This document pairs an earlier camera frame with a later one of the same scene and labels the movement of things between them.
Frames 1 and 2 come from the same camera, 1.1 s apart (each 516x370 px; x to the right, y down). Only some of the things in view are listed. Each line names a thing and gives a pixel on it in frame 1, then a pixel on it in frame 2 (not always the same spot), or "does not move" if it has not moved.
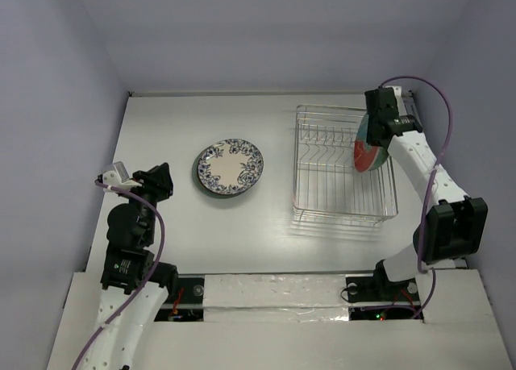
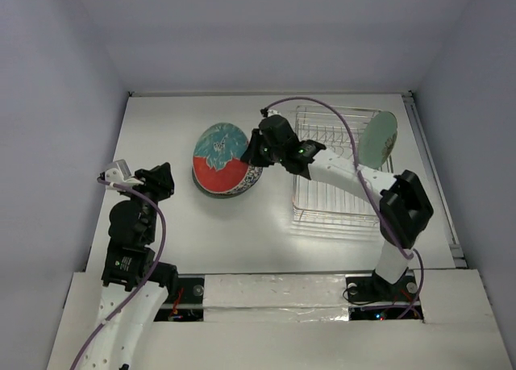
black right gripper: x=379 y=114 → x=258 y=151
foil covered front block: x=275 y=298 does not move
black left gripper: x=157 y=179 does not move
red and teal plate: x=367 y=156 → x=217 y=157
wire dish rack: x=327 y=188 does not move
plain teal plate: x=201 y=187 does not move
